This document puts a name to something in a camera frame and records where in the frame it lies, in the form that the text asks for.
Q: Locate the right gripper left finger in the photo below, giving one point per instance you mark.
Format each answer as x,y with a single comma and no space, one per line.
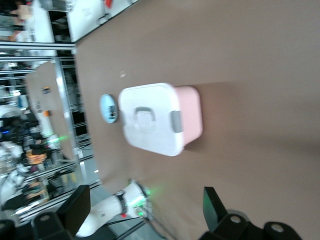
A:
72,207

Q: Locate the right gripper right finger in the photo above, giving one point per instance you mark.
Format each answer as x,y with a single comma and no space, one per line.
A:
215,210

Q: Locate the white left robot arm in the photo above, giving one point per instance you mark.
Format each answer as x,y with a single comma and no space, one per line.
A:
105,212

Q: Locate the light blue round plate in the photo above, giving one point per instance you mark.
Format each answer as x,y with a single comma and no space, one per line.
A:
106,105

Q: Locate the brown cardboard panel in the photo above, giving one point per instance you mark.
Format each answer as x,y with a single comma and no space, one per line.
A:
50,82

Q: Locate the pink storage box white lid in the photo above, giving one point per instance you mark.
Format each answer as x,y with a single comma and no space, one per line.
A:
150,100

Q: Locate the white cabinet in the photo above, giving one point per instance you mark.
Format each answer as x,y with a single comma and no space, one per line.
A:
85,20

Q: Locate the aluminium frame profile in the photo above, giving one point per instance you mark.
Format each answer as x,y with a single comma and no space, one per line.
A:
60,82

